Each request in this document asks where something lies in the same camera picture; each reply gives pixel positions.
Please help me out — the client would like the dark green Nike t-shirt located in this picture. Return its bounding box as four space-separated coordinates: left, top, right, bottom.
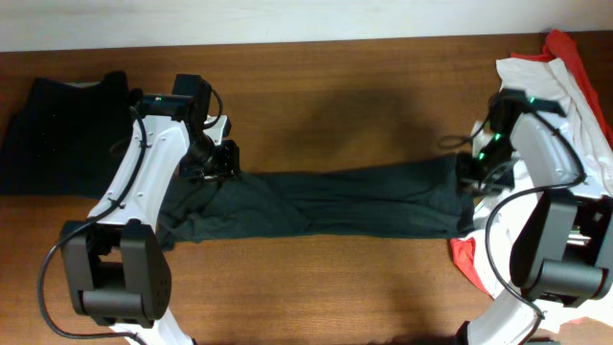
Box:
156 154 474 250

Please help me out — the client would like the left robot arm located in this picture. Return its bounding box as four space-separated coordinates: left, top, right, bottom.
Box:
59 95 238 344

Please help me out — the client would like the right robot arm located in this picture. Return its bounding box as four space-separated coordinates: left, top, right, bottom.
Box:
456 89 612 344

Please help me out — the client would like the folded black clothes stack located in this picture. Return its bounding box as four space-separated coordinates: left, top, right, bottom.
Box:
1 71 143 198

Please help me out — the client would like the white t-shirt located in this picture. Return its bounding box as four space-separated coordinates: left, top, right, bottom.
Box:
451 57 612 333

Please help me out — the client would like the red garment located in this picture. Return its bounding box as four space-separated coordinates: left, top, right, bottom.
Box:
451 31 612 297

